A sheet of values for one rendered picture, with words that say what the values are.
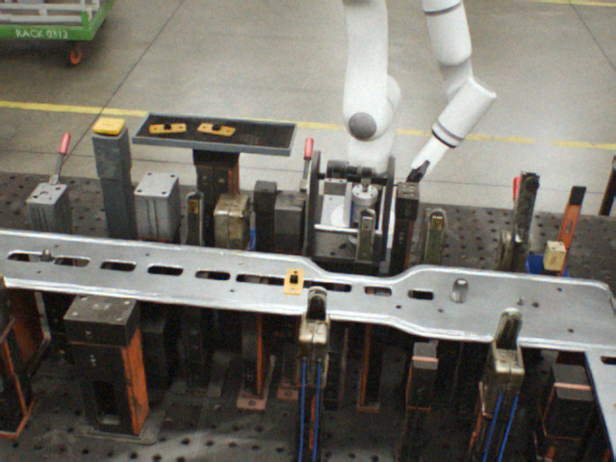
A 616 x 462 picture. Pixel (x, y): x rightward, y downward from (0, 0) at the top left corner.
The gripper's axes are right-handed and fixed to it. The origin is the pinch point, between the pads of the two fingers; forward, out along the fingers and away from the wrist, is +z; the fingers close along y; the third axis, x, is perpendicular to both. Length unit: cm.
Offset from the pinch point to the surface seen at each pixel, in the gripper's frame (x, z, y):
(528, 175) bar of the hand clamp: 17.0, -28.0, 31.3
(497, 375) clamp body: 29, -6, 69
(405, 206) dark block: 0.5, -7.1, 32.0
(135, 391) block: -23, 43, 73
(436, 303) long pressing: 16, 0, 49
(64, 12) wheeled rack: -244, 142, -273
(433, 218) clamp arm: 6.6, -9.4, 34.0
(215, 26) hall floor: -174, 121, -363
